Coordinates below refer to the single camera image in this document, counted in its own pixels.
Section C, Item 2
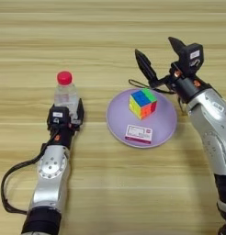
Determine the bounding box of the white magenta card box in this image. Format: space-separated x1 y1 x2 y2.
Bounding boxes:
124 124 153 145

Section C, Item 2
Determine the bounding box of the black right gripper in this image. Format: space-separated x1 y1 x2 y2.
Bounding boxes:
134 36 210 104

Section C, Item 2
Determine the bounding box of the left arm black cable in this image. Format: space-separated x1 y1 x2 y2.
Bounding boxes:
0 128 61 215

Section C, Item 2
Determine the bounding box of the purple round plate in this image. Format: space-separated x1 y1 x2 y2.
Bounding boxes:
106 87 178 150

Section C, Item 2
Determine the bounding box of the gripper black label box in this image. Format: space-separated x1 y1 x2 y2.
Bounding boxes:
178 43 205 76
46 105 71 126

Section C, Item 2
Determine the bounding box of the clear bottle red cap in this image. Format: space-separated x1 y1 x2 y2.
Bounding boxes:
53 71 81 121

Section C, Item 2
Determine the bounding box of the yellow black tape measure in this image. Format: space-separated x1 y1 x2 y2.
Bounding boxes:
128 78 187 116

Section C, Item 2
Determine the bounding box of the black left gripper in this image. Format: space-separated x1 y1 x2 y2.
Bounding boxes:
49 97 85 148

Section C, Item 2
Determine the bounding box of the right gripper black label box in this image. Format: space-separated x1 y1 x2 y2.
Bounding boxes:
178 43 205 76

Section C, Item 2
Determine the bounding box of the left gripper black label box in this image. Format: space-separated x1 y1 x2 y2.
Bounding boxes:
46 105 71 126

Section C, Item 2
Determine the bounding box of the multicolour puzzle cube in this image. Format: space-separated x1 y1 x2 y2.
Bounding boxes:
128 87 158 121

